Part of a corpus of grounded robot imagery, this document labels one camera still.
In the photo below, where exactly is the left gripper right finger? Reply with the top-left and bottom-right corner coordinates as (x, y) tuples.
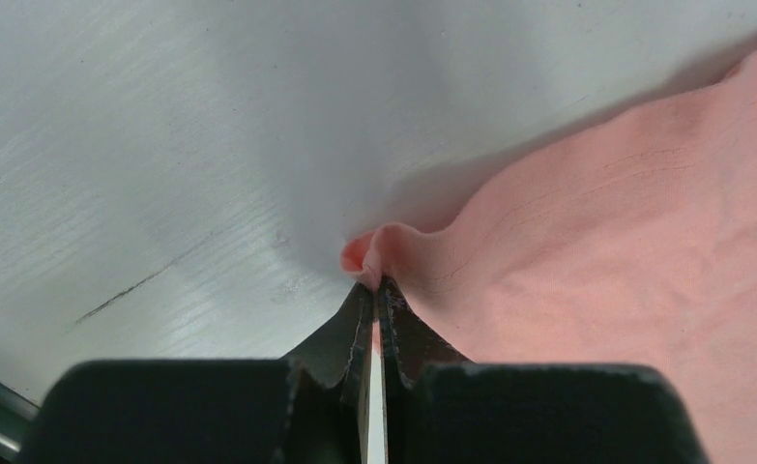
(377, 276), (469, 463)

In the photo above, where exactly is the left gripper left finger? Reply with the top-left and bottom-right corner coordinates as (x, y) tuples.
(283, 283), (373, 463)

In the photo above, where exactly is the pink t shirt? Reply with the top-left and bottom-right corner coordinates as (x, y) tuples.
(340, 51), (757, 463)

